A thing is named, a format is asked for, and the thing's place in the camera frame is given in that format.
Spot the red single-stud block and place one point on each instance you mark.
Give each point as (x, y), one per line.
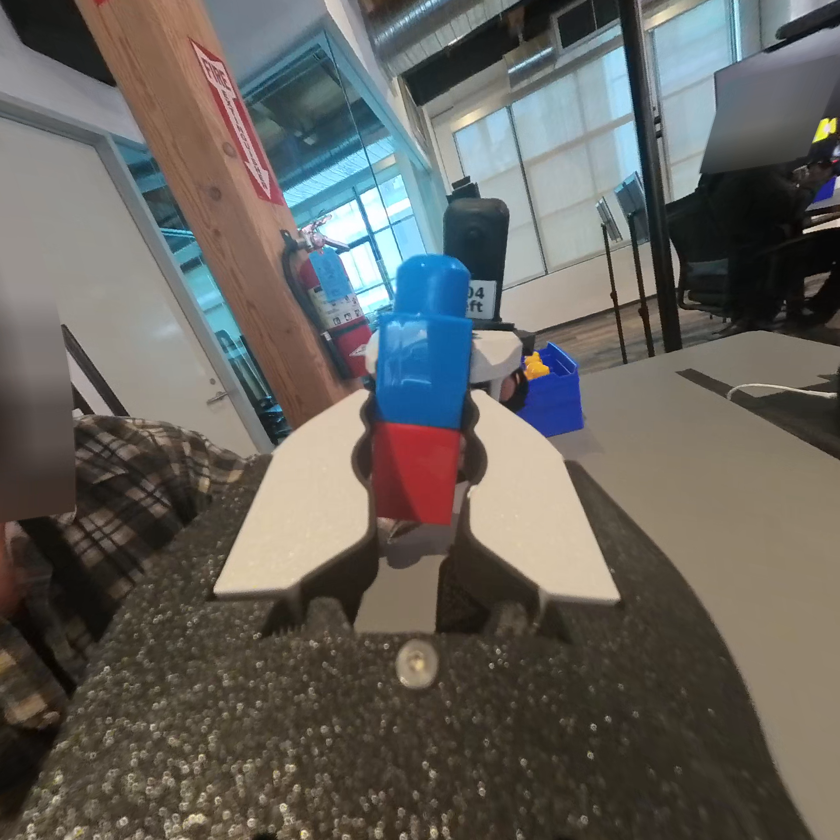
(413, 472)

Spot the black office chair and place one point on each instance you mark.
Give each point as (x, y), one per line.
(695, 262)

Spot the black webcam bar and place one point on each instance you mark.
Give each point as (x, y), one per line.
(807, 23)

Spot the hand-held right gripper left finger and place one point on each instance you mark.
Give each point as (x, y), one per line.
(295, 518)

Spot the blue toy block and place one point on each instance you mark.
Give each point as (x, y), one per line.
(420, 367)

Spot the white door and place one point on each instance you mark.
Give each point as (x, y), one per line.
(98, 262)

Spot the red arrow sign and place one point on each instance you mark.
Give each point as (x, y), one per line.
(236, 124)

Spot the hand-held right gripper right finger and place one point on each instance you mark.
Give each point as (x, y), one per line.
(538, 525)

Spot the pile of yellow and blue blocks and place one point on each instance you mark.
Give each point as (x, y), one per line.
(537, 366)

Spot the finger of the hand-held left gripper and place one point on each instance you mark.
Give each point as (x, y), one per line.
(495, 358)
(373, 354)

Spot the person's left forearm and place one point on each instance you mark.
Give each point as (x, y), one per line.
(151, 472)

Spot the red fire extinguisher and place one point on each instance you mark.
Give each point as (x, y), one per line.
(338, 308)

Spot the blue plastic bin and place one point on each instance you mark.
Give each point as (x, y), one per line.
(554, 400)

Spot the wooden post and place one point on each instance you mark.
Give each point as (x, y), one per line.
(197, 164)

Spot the black floor pole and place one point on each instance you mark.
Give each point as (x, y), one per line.
(649, 197)

